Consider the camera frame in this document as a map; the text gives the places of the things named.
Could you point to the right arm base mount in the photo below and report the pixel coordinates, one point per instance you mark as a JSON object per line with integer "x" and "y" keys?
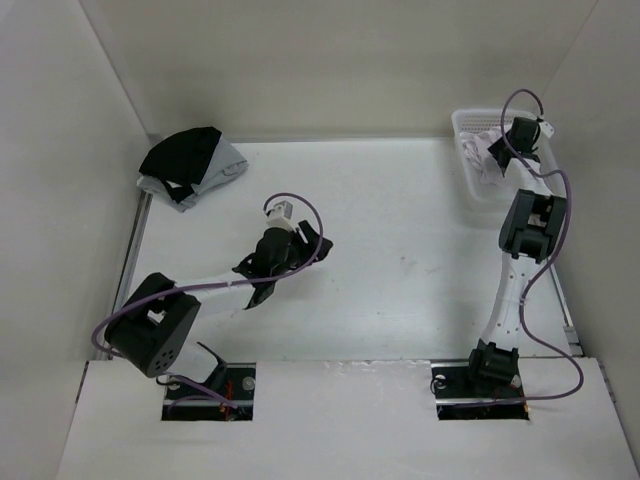
{"x": 458, "y": 398}

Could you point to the black folded tank top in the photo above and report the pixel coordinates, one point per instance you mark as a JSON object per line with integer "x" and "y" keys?
{"x": 181, "y": 160}

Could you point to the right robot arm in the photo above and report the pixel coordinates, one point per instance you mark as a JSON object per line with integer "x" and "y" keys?
{"x": 527, "y": 239}

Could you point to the aluminium table rail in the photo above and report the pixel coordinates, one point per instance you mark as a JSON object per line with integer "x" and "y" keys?
{"x": 569, "y": 327}
{"x": 131, "y": 252}

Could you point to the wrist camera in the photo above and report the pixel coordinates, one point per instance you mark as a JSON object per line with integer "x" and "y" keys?
{"x": 545, "y": 127}
{"x": 280, "y": 216}

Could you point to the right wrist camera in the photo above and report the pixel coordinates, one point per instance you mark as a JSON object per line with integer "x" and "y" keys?
{"x": 545, "y": 127}

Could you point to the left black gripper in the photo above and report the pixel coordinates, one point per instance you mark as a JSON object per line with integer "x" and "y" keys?
{"x": 306, "y": 252}

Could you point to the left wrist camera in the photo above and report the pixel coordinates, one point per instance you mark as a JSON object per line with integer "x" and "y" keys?
{"x": 280, "y": 216}

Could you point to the left aluminium table rail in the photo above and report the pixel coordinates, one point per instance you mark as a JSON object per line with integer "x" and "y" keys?
{"x": 131, "y": 252}

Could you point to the right aluminium table rail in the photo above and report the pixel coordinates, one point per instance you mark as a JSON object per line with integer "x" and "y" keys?
{"x": 569, "y": 327}

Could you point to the white tank top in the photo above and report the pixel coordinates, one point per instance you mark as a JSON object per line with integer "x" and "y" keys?
{"x": 476, "y": 151}

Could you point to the grey folded tank top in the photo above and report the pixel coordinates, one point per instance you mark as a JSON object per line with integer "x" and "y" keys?
{"x": 226, "y": 165}

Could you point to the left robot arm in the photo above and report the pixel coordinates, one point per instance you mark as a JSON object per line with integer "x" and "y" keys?
{"x": 154, "y": 336}

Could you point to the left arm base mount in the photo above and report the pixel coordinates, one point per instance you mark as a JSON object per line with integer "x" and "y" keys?
{"x": 226, "y": 390}

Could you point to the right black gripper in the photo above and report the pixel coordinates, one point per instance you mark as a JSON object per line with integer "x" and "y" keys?
{"x": 496, "y": 147}

